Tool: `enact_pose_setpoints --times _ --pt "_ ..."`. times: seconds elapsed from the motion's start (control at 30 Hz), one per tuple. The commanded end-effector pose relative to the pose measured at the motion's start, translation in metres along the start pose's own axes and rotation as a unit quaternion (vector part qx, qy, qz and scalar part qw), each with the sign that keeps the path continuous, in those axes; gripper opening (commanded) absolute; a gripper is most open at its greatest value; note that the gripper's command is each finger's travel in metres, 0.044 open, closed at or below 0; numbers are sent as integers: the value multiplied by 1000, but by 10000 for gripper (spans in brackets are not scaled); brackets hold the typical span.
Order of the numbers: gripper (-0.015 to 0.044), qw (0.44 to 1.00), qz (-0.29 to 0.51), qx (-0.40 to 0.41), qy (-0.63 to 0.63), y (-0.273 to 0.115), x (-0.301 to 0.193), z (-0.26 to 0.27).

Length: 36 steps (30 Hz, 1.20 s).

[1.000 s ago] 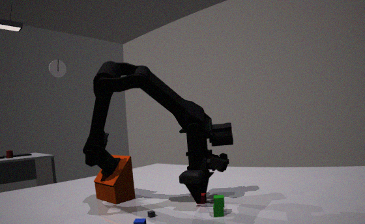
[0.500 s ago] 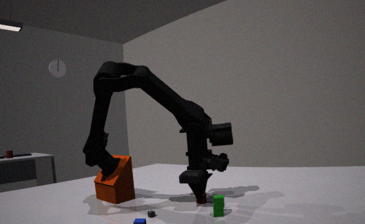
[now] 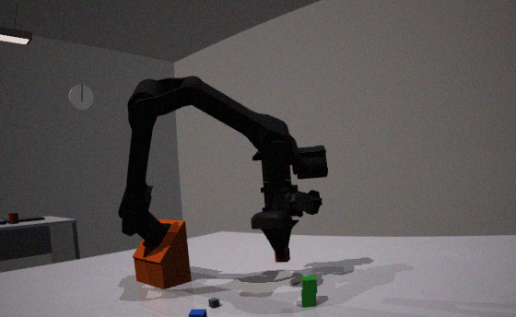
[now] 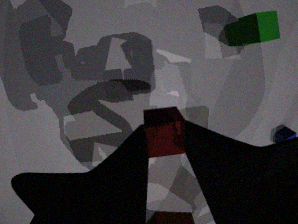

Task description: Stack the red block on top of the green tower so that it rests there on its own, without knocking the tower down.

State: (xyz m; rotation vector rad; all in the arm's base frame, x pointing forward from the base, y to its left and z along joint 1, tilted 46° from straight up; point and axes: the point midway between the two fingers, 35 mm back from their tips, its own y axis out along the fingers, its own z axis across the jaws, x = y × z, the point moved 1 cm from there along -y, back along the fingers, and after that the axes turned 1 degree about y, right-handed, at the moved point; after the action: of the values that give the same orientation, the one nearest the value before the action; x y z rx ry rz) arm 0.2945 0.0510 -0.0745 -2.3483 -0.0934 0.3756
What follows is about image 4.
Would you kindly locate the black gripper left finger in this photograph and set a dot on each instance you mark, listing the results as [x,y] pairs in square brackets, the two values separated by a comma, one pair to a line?
[116,189]

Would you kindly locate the green block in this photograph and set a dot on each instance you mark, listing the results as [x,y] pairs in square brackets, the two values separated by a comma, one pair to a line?
[234,34]
[256,28]

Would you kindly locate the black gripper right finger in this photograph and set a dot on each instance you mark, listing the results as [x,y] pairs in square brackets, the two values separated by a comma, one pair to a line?
[233,175]

